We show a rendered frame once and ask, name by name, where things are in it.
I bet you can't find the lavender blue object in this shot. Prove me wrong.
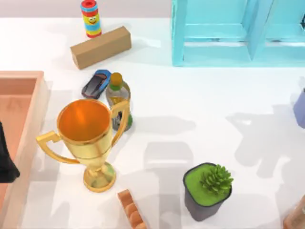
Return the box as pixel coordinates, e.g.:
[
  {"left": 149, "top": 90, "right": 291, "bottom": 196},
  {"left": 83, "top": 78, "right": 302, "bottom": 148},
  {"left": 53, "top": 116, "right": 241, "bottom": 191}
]
[{"left": 293, "top": 88, "right": 305, "bottom": 129}]

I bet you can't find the light blue rack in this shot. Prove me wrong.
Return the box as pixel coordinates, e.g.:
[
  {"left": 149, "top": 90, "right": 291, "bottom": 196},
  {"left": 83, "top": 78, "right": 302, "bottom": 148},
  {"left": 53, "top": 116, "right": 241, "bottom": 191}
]
[{"left": 171, "top": 0, "right": 305, "bottom": 67}]

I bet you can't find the brown cardboard box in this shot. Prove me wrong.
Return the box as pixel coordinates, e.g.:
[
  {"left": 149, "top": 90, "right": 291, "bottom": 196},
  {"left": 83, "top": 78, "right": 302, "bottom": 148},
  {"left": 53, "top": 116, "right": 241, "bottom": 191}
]
[{"left": 70, "top": 26, "right": 132, "bottom": 70}]

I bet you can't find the green plant in grey pot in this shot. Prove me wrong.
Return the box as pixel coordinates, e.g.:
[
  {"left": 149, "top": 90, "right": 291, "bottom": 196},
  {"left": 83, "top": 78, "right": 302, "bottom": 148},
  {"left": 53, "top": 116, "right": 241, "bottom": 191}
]
[{"left": 183, "top": 162, "right": 234, "bottom": 222}]

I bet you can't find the blue and black toy car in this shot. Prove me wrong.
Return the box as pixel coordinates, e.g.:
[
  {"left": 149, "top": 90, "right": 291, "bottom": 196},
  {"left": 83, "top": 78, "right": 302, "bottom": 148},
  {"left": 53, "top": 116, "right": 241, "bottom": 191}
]
[{"left": 81, "top": 69, "right": 112, "bottom": 99}]

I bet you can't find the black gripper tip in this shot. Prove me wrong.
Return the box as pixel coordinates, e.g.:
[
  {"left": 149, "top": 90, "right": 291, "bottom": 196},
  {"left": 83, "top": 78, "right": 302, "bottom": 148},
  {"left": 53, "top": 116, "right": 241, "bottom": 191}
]
[{"left": 0, "top": 122, "right": 20, "bottom": 184}]

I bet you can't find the striped can with smiley face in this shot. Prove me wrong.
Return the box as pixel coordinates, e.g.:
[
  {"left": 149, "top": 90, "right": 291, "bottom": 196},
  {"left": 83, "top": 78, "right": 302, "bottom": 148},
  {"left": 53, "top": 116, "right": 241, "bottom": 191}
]
[{"left": 80, "top": 0, "right": 103, "bottom": 39}]

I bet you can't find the salmon shallow box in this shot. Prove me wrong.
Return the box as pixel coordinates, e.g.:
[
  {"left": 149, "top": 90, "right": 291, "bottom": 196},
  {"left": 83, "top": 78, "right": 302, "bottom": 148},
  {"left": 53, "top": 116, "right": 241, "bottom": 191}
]
[{"left": 0, "top": 71, "right": 48, "bottom": 229}]

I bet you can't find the orange bread loaf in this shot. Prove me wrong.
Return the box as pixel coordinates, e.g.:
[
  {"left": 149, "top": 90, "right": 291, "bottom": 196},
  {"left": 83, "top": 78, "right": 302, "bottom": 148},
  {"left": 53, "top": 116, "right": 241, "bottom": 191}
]
[{"left": 117, "top": 189, "right": 146, "bottom": 229}]

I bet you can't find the clear bottle with yellow cap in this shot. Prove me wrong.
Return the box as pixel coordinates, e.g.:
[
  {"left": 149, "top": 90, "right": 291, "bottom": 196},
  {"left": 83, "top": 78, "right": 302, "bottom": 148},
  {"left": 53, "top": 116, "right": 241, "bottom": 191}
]
[{"left": 105, "top": 72, "right": 133, "bottom": 132}]

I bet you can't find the gold trophy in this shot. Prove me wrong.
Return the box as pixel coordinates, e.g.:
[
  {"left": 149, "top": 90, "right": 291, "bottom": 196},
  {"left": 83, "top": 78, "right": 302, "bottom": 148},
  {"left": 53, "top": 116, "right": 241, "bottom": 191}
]
[{"left": 36, "top": 99, "right": 130, "bottom": 192}]

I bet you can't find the pale peach object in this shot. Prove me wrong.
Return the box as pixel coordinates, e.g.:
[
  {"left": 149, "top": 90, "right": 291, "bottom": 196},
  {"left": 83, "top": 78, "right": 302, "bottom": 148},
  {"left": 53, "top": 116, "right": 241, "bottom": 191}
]
[{"left": 283, "top": 194, "right": 305, "bottom": 229}]

